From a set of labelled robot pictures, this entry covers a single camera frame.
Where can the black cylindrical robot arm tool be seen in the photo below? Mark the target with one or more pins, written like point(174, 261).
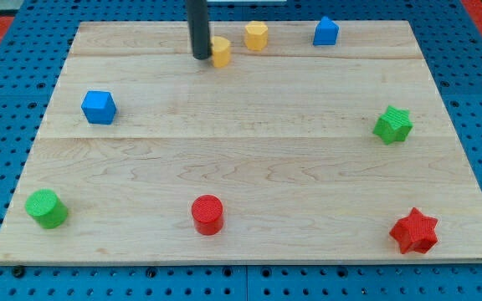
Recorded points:
point(198, 27)

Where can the yellow hexagon block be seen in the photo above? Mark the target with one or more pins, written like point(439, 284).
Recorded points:
point(256, 35)

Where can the green star block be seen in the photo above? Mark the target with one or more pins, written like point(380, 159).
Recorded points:
point(393, 125)

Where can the red star block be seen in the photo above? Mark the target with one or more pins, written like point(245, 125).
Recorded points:
point(415, 232)

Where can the light wooden board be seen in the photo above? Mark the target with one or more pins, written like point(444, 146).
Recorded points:
point(283, 137)

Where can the red cylinder block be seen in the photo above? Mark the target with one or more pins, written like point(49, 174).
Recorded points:
point(207, 214)

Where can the yellow cylinder block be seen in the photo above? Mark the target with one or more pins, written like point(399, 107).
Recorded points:
point(221, 51)

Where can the blue pentagon house block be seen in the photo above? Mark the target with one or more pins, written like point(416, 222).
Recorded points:
point(326, 32)

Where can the blue cube block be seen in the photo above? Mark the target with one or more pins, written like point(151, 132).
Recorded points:
point(99, 107)

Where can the green cylinder block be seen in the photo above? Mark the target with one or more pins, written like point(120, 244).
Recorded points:
point(45, 207)

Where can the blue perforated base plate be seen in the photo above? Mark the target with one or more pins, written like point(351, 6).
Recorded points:
point(32, 54)

